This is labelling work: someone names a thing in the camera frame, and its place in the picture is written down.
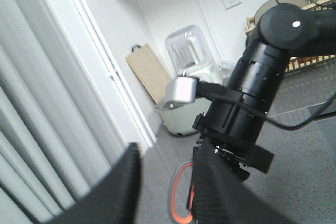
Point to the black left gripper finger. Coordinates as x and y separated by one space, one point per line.
115 198

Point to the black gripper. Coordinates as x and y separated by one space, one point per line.
219 195

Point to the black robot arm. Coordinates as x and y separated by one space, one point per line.
229 129

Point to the grey pleated curtain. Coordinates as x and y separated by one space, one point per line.
59 139

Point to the white storage bin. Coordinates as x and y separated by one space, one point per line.
179 119

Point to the wooden rack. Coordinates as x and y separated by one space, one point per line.
294 62

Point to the white door frame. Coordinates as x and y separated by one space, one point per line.
105 58

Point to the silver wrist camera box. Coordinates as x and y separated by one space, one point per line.
181 90

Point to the wooden board with handle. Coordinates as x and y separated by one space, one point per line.
149 71

